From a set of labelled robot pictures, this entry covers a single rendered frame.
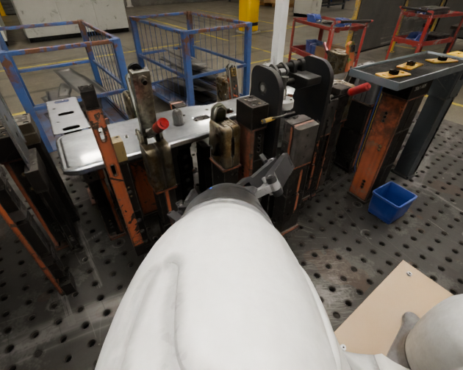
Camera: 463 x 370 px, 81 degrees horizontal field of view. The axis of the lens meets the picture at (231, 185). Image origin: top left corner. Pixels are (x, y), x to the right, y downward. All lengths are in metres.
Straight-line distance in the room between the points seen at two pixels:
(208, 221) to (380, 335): 0.67
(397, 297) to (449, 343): 0.27
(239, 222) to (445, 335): 0.49
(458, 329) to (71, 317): 0.79
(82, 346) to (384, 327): 0.69
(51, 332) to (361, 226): 0.92
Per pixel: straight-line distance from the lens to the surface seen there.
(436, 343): 0.62
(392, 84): 0.77
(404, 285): 0.88
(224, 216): 0.16
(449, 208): 1.24
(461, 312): 0.58
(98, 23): 8.77
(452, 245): 1.10
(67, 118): 1.02
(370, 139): 0.99
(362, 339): 0.76
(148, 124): 0.65
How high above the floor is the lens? 1.37
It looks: 39 degrees down
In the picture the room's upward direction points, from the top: straight up
